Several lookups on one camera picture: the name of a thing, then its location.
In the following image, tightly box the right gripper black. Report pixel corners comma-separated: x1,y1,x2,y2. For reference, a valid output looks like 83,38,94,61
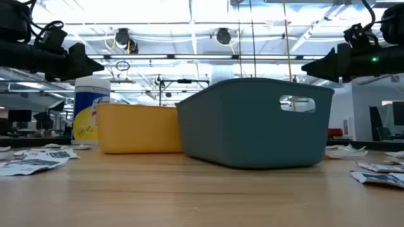
301,43,365,84

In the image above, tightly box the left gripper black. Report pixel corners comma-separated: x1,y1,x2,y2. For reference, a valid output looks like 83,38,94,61
42,42,105,82

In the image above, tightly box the Lysol wipes canister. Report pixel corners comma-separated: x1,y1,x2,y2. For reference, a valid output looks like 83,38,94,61
71,76,112,146

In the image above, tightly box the red cart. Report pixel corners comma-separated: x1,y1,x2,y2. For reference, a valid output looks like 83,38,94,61
327,127,344,139

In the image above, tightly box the yellow plastic bin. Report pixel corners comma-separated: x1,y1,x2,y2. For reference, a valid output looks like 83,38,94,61
95,103,183,155

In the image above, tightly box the black office chair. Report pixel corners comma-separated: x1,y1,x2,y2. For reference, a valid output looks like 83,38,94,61
375,125,395,142

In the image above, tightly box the teal plastic bin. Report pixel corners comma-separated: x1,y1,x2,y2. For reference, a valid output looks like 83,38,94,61
175,77,335,169

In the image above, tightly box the blue-print white square packet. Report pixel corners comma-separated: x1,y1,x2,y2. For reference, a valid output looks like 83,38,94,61
350,171,404,189
355,161,404,173

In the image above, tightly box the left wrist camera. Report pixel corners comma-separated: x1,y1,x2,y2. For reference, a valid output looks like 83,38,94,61
33,21,68,55

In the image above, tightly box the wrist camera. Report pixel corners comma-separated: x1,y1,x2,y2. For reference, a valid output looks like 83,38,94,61
33,21,68,55
343,22,379,51

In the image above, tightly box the yellow hanging cable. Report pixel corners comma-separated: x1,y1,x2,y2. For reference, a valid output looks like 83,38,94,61
282,0,297,112

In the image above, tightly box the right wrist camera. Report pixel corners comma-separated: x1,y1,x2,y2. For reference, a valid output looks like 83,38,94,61
343,22,379,51

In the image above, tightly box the black ceiling cable reel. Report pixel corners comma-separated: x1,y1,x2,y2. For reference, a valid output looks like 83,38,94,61
215,27,233,45
114,27,140,54

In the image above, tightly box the thin black hanging cable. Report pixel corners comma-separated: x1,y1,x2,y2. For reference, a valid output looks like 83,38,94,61
237,0,242,79

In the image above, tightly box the black frame rig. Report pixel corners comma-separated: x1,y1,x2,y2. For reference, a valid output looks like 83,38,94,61
158,78,211,107

